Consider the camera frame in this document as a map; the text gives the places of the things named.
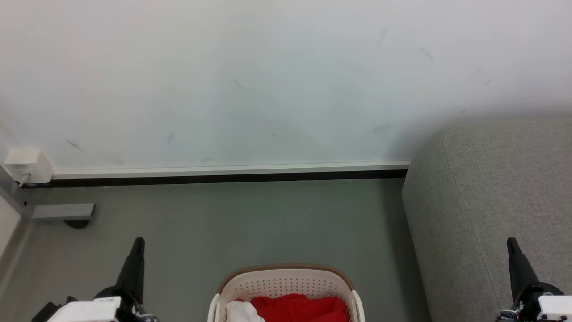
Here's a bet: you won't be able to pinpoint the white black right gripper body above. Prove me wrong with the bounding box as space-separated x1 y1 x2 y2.
498 282 572 322

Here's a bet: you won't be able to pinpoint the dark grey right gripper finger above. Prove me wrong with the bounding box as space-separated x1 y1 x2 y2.
506 237 540 301

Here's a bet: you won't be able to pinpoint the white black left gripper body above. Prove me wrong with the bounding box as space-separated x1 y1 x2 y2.
47 286 158 322

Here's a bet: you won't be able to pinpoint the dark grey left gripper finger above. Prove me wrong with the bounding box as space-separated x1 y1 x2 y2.
115 237 146 305

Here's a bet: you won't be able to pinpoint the red and white shirt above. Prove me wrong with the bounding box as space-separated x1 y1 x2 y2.
226 294 349 322

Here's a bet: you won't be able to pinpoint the cream perforated laundry basket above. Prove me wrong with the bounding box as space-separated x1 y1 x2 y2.
207 264 365 322

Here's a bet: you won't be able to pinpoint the grey fabric sofa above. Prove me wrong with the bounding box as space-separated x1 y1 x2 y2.
401 118 572 322

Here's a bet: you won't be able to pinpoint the cream partition panel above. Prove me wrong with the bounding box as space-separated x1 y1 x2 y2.
0 194 21 259

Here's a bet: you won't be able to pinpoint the white and black baseboard strip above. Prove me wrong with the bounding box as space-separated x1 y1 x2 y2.
20 161 411 189

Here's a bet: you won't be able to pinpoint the grey metal foot bracket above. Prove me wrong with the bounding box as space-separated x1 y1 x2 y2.
30 203 96 223

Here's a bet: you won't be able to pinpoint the grey metal partition frame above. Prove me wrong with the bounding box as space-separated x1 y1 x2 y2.
0 165 34 296

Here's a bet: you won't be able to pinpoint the white wall socket box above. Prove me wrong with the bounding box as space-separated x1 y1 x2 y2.
4 147 55 185

